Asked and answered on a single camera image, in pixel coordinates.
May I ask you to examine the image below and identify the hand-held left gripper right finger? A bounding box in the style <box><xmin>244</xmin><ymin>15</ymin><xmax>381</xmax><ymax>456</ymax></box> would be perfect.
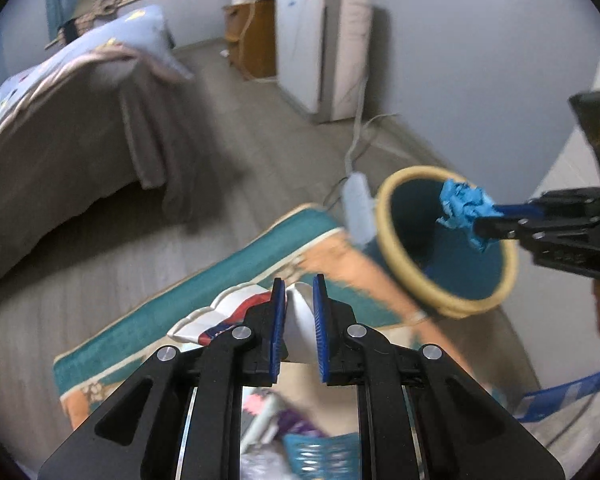
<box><xmin>312</xmin><ymin>274</ymin><xmax>566</xmax><ymax>480</ymax></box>

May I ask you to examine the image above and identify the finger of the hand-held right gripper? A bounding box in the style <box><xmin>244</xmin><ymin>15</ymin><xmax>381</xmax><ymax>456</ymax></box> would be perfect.
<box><xmin>492</xmin><ymin>187</ymin><xmax>600</xmax><ymax>221</ymax></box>
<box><xmin>472</xmin><ymin>215</ymin><xmax>600</xmax><ymax>281</ymax></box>

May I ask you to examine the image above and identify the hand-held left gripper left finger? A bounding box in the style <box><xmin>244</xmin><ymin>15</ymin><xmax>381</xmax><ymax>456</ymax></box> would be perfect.
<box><xmin>37</xmin><ymin>277</ymin><xmax>287</xmax><ymax>480</ymax></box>

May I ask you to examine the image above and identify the white and red snack packet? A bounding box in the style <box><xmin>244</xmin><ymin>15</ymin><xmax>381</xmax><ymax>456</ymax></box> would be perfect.
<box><xmin>167</xmin><ymin>282</ymin><xmax>323</xmax><ymax>366</ymax></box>

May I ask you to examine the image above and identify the blue paper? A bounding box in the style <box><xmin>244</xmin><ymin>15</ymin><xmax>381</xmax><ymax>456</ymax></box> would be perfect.
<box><xmin>436</xmin><ymin>179</ymin><xmax>506</xmax><ymax>253</ymax></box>

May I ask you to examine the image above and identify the teal bin with beige rim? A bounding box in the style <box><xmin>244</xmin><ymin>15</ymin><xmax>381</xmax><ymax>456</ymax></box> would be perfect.
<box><xmin>375</xmin><ymin>166</ymin><xmax>520</xmax><ymax>319</ymax></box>

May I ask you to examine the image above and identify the purple wrapper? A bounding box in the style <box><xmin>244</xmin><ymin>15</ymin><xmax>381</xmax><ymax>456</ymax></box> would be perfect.
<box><xmin>277</xmin><ymin>409</ymin><xmax>327</xmax><ymax>438</ymax></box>

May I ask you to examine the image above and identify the white power strip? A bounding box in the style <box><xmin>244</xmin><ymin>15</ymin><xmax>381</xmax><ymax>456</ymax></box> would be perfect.
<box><xmin>342</xmin><ymin>172</ymin><xmax>376</xmax><ymax>247</ymax></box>

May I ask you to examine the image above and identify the teal perforated plastic item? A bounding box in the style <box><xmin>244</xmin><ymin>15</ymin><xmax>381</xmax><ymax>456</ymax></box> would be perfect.
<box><xmin>282</xmin><ymin>432</ymin><xmax>359</xmax><ymax>476</ymax></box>

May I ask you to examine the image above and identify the teal and beige patterned rug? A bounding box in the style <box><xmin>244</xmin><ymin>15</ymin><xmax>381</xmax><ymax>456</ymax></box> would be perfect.
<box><xmin>52</xmin><ymin>203</ymin><xmax>541</xmax><ymax>480</ymax></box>

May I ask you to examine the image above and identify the white air purifier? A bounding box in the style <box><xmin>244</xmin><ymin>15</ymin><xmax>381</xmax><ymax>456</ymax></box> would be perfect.
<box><xmin>275</xmin><ymin>0</ymin><xmax>376</xmax><ymax>123</ymax></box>

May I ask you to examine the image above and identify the grey bed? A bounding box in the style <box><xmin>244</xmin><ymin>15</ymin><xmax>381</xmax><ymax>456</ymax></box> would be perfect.
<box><xmin>0</xmin><ymin>50</ymin><xmax>231</xmax><ymax>293</ymax></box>

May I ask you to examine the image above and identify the wooden cabinet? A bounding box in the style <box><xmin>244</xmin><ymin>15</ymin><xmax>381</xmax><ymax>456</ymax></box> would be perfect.
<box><xmin>223</xmin><ymin>0</ymin><xmax>278</xmax><ymax>81</ymax></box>

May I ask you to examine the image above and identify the light blue printed quilt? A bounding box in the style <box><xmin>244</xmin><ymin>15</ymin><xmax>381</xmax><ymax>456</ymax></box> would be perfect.
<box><xmin>0</xmin><ymin>4</ymin><xmax>196</xmax><ymax>156</ymax></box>

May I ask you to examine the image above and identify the plaid cloth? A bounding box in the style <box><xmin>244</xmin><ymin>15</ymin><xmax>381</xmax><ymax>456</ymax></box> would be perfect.
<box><xmin>55</xmin><ymin>0</ymin><xmax>131</xmax><ymax>41</ymax></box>

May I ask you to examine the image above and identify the white power cable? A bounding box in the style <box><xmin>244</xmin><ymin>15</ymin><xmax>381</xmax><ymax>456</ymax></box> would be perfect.
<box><xmin>345</xmin><ymin>75</ymin><xmax>401</xmax><ymax>176</ymax></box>

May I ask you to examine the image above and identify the blue and white strap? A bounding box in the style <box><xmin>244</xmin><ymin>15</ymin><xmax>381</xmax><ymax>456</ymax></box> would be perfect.
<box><xmin>515</xmin><ymin>365</ymin><xmax>600</xmax><ymax>422</ymax></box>

